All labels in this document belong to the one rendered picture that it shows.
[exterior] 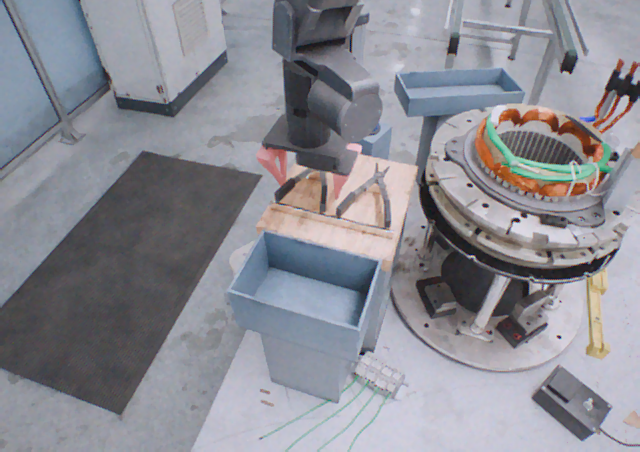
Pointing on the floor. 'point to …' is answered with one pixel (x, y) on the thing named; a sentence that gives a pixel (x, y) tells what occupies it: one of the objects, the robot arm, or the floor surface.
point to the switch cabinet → (154, 34)
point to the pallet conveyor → (560, 40)
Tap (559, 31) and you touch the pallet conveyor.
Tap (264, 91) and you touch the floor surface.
